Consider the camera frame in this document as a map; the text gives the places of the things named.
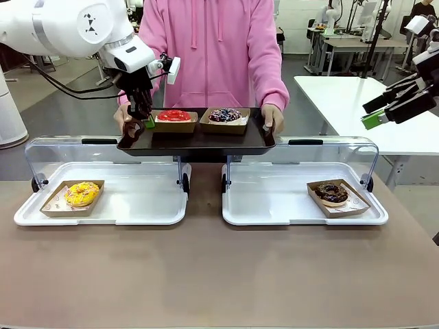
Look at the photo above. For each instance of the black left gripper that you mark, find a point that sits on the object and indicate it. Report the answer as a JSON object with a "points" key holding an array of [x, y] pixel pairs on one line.
{"points": [[133, 80]]}

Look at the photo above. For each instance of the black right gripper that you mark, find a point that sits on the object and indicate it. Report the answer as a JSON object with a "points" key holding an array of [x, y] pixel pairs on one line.
{"points": [[431, 75]]}

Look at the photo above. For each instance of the red glazed donut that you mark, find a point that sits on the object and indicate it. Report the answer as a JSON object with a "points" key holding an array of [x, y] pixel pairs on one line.
{"points": [[173, 115]]}

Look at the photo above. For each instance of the red frosted donut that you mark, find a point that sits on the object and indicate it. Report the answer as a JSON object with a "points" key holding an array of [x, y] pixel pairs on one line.
{"points": [[175, 127]]}

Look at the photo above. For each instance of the black serving tray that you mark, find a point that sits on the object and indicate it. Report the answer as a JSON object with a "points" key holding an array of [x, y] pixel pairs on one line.
{"points": [[205, 142]]}

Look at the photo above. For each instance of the purple sprinkled chocolate donut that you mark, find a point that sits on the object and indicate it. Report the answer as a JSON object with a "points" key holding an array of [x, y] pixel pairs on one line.
{"points": [[223, 128]]}

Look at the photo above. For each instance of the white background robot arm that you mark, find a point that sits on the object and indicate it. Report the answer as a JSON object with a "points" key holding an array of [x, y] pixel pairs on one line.
{"points": [[332, 20]]}

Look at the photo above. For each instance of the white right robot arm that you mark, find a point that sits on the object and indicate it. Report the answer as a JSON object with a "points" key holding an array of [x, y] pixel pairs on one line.
{"points": [[428, 56]]}

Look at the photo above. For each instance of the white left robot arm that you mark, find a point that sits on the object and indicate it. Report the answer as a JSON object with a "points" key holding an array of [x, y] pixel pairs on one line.
{"points": [[61, 24]]}

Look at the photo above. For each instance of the person's black trousers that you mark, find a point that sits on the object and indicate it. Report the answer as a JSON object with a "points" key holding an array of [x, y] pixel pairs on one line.
{"points": [[205, 159]]}

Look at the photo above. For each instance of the person's pink hoodie torso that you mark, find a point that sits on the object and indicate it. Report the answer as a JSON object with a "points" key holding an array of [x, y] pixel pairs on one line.
{"points": [[219, 55]]}

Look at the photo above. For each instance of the chocolate frosted donut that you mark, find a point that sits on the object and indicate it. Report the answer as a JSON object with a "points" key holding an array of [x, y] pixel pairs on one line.
{"points": [[358, 202]]}

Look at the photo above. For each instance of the yellow sprinkled donut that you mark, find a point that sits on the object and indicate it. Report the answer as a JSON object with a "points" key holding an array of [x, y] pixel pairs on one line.
{"points": [[82, 193]]}

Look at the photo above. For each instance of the seated person in black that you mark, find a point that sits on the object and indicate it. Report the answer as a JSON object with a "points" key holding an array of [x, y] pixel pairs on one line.
{"points": [[423, 10]]}

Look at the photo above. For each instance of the seated person in white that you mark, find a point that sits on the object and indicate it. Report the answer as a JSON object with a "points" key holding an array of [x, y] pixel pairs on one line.
{"points": [[322, 15]]}

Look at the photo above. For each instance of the yellow frosted donut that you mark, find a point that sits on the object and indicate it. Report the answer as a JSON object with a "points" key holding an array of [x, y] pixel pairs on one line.
{"points": [[56, 210]]}

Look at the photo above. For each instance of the person's right hand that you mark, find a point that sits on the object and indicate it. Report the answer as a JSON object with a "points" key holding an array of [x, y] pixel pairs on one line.
{"points": [[120, 118]]}

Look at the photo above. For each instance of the person's left hand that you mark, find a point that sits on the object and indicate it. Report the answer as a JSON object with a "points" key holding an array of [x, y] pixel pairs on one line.
{"points": [[276, 118]]}

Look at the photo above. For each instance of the black tripod pole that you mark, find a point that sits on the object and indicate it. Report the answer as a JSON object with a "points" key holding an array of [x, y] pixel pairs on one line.
{"points": [[377, 44]]}

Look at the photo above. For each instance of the long grey background desk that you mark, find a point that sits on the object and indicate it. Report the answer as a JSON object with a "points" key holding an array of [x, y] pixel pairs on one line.
{"points": [[356, 44]]}

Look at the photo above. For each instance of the clear display lid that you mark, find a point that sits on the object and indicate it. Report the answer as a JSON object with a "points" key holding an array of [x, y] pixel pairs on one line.
{"points": [[68, 152], [336, 154]]}

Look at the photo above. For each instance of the white display tray base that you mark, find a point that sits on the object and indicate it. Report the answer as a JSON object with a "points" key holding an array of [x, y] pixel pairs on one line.
{"points": [[137, 205], [267, 198]]}

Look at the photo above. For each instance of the white cylindrical appliance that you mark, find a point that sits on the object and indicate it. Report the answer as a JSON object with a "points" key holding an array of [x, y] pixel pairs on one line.
{"points": [[10, 116]]}

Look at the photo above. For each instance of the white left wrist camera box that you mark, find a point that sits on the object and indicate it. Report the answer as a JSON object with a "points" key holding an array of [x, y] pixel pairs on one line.
{"points": [[174, 70]]}

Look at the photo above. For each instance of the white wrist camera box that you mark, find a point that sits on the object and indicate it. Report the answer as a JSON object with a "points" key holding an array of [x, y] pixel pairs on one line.
{"points": [[174, 70], [417, 24]]}

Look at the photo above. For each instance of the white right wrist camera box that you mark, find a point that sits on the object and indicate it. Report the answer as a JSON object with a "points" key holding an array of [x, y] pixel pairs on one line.
{"points": [[417, 24]]}

